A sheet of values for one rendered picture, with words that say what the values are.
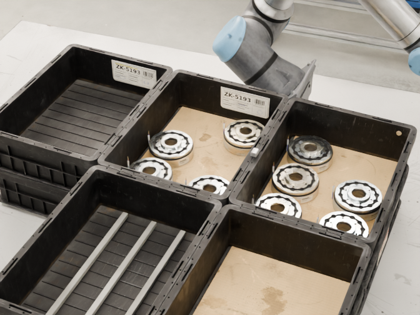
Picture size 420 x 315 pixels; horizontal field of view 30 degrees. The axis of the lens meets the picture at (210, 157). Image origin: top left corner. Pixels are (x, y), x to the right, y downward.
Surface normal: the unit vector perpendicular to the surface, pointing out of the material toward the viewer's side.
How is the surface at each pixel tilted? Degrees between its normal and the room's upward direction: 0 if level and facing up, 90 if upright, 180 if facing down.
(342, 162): 0
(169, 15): 0
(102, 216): 0
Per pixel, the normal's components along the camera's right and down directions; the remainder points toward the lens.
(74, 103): 0.00, -0.77
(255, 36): 0.54, -0.35
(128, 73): -0.40, 0.58
